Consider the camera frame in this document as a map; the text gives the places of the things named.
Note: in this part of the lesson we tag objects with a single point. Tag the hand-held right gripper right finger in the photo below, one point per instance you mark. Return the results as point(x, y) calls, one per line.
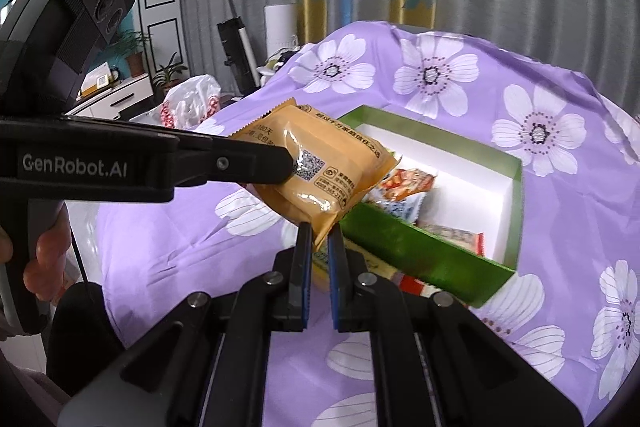
point(336, 292)

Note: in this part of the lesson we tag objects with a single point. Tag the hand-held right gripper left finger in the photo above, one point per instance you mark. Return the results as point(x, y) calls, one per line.
point(306, 287)

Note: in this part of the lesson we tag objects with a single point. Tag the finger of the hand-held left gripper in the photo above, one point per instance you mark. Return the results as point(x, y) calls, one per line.
point(250, 164)

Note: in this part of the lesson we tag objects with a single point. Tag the orange pastry packet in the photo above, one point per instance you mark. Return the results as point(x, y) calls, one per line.
point(325, 147)

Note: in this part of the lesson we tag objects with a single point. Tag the green cardboard box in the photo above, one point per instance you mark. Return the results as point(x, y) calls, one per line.
point(425, 257)

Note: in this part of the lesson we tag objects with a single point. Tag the person's left forearm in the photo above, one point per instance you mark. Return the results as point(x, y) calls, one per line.
point(25, 382)

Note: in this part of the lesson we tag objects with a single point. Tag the person's left hand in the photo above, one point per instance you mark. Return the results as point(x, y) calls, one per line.
point(47, 257)

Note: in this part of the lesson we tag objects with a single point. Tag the yellow green cracker packet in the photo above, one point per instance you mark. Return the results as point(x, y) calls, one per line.
point(372, 264)

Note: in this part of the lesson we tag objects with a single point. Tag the white low cabinet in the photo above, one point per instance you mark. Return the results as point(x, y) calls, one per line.
point(125, 99)

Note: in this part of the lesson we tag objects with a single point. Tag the red white snack packet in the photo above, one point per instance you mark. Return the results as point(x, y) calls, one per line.
point(420, 287)

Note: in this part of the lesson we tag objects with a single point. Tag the white plastic bag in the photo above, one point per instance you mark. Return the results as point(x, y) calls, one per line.
point(192, 99)

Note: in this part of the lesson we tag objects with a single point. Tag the yellow cardboard box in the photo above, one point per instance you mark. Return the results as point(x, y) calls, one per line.
point(100, 79)

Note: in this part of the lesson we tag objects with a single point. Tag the blue white snack packet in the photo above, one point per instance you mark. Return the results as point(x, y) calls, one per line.
point(400, 209)

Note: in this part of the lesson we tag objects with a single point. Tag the black upright vacuum cleaner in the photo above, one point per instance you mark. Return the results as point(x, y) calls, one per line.
point(237, 52)

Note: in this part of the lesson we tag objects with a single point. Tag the potted green plant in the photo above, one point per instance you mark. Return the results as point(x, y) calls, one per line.
point(170, 74)

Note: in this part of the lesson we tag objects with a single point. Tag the red orange printed snack packet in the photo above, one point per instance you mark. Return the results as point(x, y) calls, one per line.
point(407, 184)

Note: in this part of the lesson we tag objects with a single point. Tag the pale snack packet red edge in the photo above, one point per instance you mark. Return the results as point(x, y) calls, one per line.
point(455, 237)

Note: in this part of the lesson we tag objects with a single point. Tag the white cylindrical air purifier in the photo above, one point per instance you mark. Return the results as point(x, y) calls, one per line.
point(280, 27)

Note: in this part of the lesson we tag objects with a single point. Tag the dark cloth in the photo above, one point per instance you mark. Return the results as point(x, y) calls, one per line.
point(80, 322)

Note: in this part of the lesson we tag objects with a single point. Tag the purple floral bedsheet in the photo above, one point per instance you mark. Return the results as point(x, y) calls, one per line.
point(550, 207)

